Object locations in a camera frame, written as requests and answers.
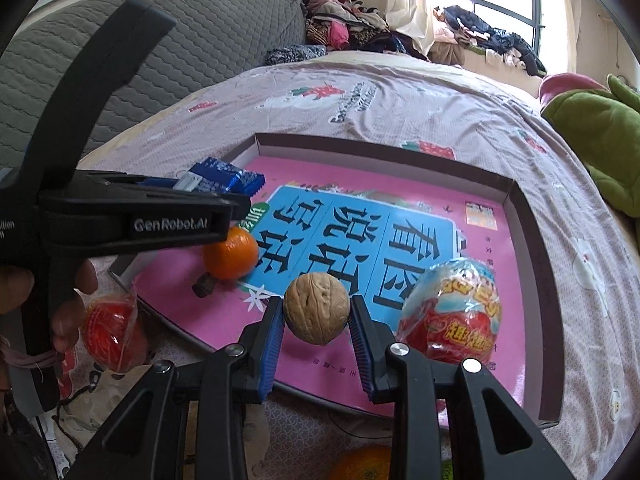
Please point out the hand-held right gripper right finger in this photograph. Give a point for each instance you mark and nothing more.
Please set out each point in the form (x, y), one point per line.
(361, 355)

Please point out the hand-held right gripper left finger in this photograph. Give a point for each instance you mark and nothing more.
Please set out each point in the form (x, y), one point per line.
(267, 355)

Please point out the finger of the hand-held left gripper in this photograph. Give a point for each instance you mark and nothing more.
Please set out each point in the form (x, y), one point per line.
(200, 201)
(150, 183)

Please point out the blue cookie packet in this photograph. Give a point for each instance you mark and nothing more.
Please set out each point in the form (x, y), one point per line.
(230, 175)

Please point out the orange mandarin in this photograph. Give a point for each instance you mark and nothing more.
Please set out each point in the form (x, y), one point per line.
(360, 462)
(230, 252)

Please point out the walnut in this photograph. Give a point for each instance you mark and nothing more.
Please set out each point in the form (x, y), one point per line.
(317, 307)

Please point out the red snack bag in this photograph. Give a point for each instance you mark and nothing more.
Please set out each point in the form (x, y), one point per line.
(450, 305)

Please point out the grey cardboard box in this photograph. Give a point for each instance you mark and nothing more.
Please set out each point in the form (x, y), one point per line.
(535, 260)

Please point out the person's left hand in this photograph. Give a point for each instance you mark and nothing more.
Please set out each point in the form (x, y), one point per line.
(67, 322)

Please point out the small dark brown lump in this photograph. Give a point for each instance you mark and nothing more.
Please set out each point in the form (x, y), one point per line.
(205, 286)

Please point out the wrapped toy egg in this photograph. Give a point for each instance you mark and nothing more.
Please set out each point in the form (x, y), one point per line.
(110, 332)

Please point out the grey quilted headboard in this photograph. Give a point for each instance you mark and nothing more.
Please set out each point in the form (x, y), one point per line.
(200, 55)

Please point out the pink and blue book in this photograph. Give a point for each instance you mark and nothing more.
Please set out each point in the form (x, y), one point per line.
(400, 195)

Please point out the dark patterned cloth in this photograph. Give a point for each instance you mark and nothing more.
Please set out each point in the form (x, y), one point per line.
(295, 54)

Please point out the printed pink bedsheet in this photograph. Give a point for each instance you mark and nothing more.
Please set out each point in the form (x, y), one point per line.
(400, 105)

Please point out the pile of clothes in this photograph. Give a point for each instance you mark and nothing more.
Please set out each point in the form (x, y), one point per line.
(350, 20)

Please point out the cream curtain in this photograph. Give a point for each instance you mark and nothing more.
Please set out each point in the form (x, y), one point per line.
(407, 0)

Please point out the green blanket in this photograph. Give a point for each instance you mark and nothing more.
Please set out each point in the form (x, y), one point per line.
(600, 145)

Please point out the clothes on window sill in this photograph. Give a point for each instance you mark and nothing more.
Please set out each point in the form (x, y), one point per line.
(490, 35)

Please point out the pink pillow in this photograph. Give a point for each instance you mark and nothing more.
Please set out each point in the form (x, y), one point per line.
(570, 87)

